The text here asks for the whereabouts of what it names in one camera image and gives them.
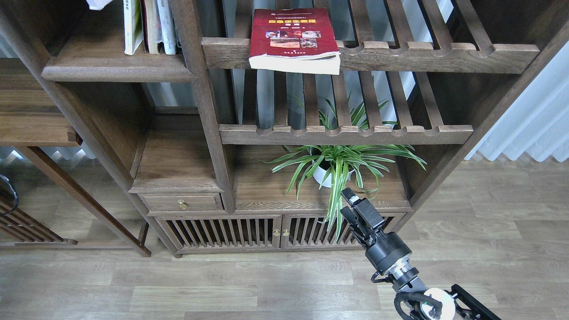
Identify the yellow green cover book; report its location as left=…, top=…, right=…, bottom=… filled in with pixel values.
left=123, top=0, right=144, bottom=55

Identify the red cover book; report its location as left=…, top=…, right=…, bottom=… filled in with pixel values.
left=248, top=8, right=340, bottom=75

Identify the dark red upright book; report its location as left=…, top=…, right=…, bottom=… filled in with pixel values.
left=140, top=0, right=150, bottom=53

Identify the white curtain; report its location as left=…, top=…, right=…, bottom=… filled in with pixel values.
left=466, top=44, right=569, bottom=162

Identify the wooden slatted rack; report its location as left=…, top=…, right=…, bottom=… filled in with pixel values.
left=0, top=187, right=79, bottom=247

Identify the dark wooden bookshelf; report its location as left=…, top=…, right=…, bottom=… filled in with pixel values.
left=1, top=0, right=568, bottom=257

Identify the beige upright book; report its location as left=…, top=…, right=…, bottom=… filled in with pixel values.
left=147, top=0, right=162, bottom=54

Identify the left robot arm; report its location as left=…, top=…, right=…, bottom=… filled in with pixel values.
left=0, top=174, right=20, bottom=217

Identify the white plant pot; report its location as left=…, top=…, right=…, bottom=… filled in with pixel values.
left=313, top=160, right=333, bottom=188

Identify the white upright book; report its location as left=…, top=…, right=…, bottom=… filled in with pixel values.
left=157, top=0, right=177, bottom=55

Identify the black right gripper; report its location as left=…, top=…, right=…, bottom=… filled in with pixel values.
left=340, top=187, right=412, bottom=275

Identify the white lavender book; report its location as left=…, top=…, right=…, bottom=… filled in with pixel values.
left=87, top=0, right=112, bottom=11

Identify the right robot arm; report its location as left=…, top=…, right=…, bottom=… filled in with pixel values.
left=341, top=188, right=498, bottom=320

